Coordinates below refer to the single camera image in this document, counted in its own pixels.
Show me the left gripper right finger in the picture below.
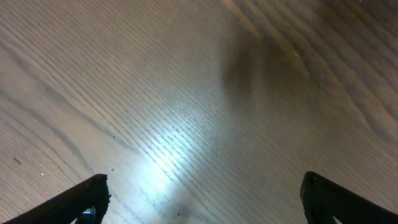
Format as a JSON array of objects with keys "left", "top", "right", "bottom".
[{"left": 300, "top": 171, "right": 397, "bottom": 224}]

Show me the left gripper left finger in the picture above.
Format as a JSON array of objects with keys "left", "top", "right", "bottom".
[{"left": 4, "top": 174, "right": 111, "bottom": 224}]

